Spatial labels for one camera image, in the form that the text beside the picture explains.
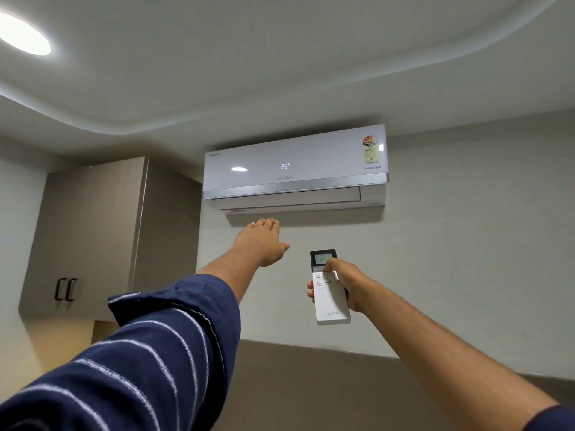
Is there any white wall air conditioner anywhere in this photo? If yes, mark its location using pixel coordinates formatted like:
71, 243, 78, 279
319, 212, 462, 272
202, 124, 390, 216

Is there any navy striped shirt sleeve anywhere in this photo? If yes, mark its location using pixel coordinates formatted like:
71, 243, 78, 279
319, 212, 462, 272
0, 274, 241, 431

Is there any white remote control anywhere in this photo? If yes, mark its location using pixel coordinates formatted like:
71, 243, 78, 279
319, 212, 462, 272
309, 249, 351, 326

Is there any person's left forearm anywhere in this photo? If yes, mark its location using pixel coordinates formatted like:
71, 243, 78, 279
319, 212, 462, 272
196, 253, 258, 305

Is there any person's right forearm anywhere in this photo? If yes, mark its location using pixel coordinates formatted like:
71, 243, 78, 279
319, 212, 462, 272
358, 280, 560, 431

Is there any person's left hand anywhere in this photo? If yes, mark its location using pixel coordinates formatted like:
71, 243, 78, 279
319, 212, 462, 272
229, 218, 291, 268

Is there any person's right hand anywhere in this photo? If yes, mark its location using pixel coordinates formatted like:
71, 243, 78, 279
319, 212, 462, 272
307, 258, 376, 315

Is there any beige wall cabinet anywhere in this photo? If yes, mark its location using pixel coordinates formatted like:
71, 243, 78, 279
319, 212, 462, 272
18, 156, 202, 324

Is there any round ceiling light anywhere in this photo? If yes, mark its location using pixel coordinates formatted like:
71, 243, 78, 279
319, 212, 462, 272
0, 11, 52, 57

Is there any colourful round energy sticker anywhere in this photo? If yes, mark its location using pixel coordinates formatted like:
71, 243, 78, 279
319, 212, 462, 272
362, 135, 385, 165

